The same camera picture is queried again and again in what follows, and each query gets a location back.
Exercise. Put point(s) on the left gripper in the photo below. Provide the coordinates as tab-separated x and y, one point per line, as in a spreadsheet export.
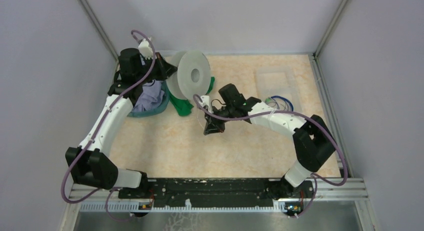
165	69

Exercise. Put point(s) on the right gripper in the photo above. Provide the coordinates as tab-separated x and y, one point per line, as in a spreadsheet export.
213	126

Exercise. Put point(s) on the white filament spool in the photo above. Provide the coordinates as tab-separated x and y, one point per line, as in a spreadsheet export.
193	75

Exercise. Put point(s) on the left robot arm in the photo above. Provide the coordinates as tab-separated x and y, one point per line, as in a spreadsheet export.
89	163

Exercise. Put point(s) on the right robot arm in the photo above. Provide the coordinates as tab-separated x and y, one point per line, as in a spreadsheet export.
313	143

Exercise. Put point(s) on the lavender cloth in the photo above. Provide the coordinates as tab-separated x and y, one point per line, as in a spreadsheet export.
151	97

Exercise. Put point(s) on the teal plastic basket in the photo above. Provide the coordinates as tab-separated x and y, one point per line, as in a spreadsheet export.
156	111

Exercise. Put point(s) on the green cloth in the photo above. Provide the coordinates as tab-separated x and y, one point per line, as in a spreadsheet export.
183	107

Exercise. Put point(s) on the clear plastic box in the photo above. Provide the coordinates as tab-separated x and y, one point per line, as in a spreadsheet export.
276	86

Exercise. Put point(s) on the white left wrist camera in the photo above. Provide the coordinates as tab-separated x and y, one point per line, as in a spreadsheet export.
145	48

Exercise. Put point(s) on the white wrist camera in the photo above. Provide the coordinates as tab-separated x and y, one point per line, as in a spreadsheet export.
205	104
145	48

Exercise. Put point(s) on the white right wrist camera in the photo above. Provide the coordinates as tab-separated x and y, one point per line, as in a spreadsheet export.
205	104

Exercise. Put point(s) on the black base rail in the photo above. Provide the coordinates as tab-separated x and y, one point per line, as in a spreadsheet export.
227	194

